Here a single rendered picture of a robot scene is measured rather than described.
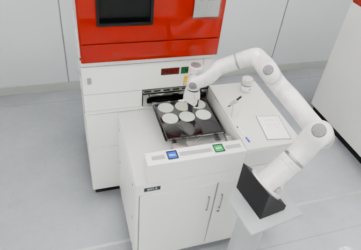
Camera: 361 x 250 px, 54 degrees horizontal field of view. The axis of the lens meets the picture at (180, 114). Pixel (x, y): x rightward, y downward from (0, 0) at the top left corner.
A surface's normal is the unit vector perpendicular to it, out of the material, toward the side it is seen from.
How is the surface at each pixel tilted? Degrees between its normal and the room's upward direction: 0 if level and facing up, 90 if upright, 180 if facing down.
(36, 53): 90
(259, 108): 0
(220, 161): 90
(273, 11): 90
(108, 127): 90
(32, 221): 0
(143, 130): 0
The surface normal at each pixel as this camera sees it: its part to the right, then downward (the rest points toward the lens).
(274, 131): 0.09, -0.77
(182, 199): 0.29, 0.62
